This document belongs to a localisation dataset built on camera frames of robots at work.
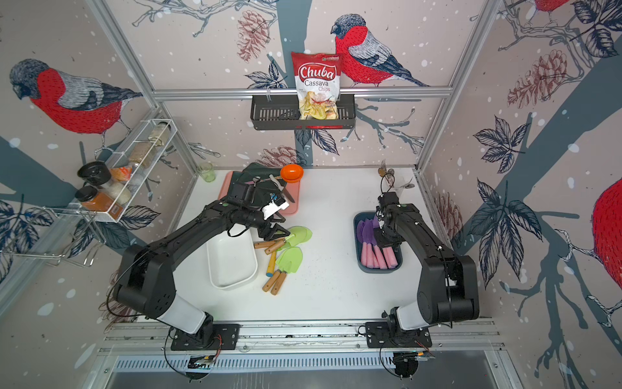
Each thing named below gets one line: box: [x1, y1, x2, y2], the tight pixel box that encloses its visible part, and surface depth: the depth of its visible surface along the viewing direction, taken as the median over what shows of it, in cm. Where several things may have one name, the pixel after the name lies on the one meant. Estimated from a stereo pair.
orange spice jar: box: [74, 184, 124, 221], surface depth 62 cm
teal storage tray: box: [353, 211, 404, 274], surface depth 89 cm
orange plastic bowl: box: [280, 163, 305, 184], surface depth 116 cm
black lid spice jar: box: [76, 160, 112, 186], surface depth 63 cm
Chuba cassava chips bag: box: [291, 51, 342, 120], surface depth 85 cm
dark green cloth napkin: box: [228, 162, 286, 196], surface depth 120 cm
